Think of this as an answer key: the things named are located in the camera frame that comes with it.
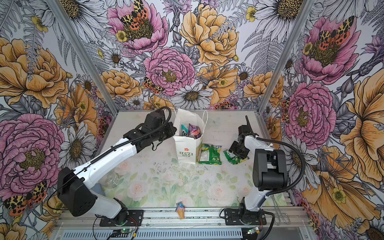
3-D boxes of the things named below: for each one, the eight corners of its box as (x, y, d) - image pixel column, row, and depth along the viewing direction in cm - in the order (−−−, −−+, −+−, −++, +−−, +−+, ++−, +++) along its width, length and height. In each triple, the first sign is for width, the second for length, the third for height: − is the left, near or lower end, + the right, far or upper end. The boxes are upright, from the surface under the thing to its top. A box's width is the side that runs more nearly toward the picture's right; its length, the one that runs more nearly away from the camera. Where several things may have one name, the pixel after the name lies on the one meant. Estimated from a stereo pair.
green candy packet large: (198, 163, 95) (198, 161, 92) (200, 146, 103) (200, 143, 100) (220, 166, 94) (221, 163, 91) (220, 148, 102) (221, 144, 99)
